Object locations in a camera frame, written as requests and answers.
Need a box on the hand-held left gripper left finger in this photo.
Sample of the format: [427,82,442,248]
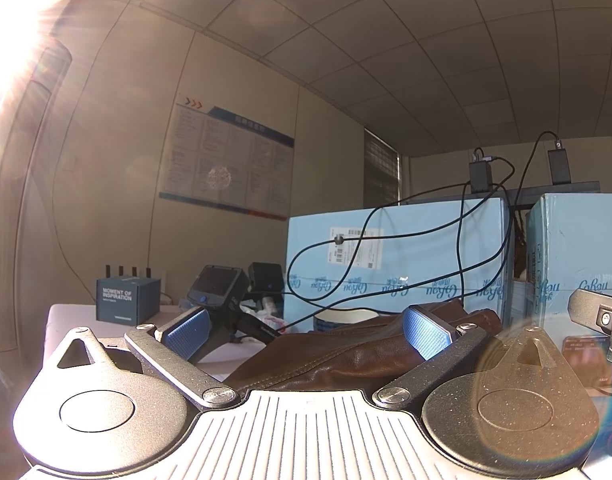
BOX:
[43,307,239,411]

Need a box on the crumpled white wrapper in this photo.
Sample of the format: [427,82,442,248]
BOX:
[238,296,288,333]

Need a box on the large light blue cardboard box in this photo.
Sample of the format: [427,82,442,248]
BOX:
[525,192,612,341]

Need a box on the black handheld screen device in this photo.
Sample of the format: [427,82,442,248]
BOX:
[178,265,287,363]

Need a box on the small dark blue box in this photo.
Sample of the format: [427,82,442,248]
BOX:
[95,275,162,324]

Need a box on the grey window blind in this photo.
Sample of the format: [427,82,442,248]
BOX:
[363,128,401,209]

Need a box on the wall poster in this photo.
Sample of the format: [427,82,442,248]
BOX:
[158,94,295,222]

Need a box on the black charger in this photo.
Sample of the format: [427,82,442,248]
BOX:
[468,149,496,194]
[547,142,573,187]

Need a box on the light blue box with label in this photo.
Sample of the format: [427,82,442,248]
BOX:
[285,196,514,333]

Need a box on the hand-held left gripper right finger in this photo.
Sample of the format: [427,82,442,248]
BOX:
[372,305,569,409]

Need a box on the black charger cable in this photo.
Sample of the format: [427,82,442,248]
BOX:
[285,156,517,333]
[456,131,562,313]

